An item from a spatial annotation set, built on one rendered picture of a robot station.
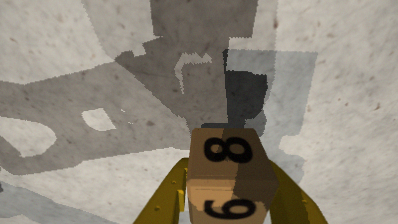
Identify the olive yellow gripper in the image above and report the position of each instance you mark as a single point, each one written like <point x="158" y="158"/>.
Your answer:
<point x="290" y="205"/>

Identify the tan cardboard number cube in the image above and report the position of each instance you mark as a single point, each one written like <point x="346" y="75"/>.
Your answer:
<point x="230" y="179"/>

